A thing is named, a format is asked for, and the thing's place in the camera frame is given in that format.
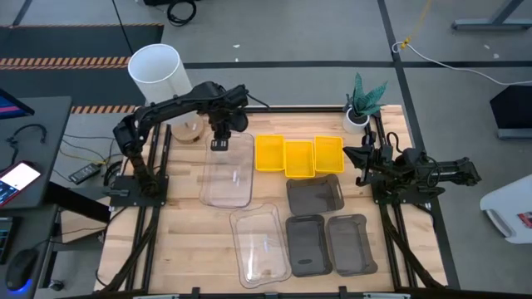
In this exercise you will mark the white lamp with wooden base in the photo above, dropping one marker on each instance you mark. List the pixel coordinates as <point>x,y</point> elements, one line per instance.
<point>154,70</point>

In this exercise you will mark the black box on floor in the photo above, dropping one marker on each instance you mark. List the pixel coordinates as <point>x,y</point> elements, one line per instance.
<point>515,108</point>

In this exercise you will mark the black aluminium table frame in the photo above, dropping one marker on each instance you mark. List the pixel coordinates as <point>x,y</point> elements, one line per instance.
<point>299,109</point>

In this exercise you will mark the black hazard-striped floor mat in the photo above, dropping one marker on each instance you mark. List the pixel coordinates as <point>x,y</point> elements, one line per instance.
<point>62,41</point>

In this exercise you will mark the black keyboard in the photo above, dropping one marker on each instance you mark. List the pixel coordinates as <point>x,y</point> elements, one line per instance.
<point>4,241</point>

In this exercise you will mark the grey table leg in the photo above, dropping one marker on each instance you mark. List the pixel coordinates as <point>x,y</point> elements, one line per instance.
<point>490,23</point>

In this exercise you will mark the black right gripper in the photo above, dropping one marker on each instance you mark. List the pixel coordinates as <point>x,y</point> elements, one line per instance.
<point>376,164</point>

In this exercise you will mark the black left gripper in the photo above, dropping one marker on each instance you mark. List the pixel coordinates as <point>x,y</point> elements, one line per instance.
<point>224,122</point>

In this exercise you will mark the smartphone with lit screen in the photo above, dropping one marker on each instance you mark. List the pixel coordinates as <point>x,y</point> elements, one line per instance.
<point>18,178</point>

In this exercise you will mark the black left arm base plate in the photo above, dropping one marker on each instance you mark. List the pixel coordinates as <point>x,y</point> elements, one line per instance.
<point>124,199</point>

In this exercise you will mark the black power adapter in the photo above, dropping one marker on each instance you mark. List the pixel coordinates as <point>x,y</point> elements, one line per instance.
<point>84,173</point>

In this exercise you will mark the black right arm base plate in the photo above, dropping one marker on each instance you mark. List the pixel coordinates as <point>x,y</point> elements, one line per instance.
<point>386,197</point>

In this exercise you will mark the clear plastic bin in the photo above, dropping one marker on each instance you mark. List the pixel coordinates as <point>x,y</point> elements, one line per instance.
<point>226,187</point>
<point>257,245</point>

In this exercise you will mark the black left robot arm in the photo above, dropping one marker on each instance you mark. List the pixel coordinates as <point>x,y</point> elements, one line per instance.
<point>166,110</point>

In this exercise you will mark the computer monitor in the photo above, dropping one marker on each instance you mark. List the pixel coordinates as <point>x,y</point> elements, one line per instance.
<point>10,109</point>

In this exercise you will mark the smoky grey plastic bin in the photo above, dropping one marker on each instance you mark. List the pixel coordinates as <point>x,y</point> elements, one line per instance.
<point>313,195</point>
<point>308,245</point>
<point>351,245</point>

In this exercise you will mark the black caster wheel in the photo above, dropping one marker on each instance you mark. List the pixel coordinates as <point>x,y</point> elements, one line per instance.
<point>56,285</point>

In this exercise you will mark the black desk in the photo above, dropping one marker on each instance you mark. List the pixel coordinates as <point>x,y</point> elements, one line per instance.
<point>45,124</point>

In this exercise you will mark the green plant in white pot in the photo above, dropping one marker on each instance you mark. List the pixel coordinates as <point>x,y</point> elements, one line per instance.
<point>355,124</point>

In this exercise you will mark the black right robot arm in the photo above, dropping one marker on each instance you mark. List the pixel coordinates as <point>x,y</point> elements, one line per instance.
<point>457,170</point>

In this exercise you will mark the black computer mouse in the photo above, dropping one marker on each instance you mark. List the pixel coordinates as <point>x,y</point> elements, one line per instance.
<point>21,268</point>

